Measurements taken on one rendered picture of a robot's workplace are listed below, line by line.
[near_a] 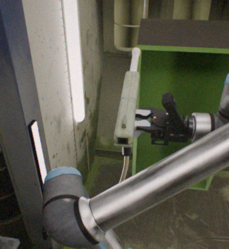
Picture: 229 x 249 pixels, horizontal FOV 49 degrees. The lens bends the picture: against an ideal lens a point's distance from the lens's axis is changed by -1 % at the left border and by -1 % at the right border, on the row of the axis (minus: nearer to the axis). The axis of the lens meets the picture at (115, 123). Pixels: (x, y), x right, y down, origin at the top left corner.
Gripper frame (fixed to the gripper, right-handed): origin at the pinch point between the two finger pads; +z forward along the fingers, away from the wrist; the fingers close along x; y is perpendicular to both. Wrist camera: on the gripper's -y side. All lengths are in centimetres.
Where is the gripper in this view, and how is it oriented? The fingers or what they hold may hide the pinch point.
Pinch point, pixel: (124, 117)
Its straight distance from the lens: 75.7
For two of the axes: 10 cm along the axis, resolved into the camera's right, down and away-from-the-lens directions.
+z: -9.9, -0.7, 0.9
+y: 0.2, 7.2, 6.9
